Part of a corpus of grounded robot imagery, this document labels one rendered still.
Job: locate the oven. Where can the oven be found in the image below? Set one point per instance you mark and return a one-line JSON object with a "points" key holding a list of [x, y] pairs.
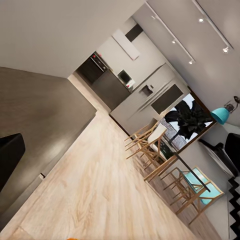
{"points": [[94, 68]]}

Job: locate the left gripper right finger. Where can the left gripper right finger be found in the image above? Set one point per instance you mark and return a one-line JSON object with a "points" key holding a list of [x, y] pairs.
{"points": [[232, 148]]}

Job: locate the fixed window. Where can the fixed window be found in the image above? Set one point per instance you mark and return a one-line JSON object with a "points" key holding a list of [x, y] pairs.
{"points": [[188, 120]]}

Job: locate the cabinet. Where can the cabinet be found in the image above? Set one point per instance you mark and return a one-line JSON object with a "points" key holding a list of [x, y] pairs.
{"points": [[50, 113]]}

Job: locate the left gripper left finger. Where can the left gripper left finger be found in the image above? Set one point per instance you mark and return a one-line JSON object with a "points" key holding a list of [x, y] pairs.
{"points": [[12, 149]]}

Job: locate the fridge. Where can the fridge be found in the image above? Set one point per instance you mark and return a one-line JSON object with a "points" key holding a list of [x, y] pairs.
{"points": [[154, 98]]}

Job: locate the microwave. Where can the microwave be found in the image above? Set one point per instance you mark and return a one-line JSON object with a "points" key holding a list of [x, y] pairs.
{"points": [[126, 79]]}

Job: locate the room light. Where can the room light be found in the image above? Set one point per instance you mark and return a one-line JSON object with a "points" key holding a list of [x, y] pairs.
{"points": [[221, 115]]}

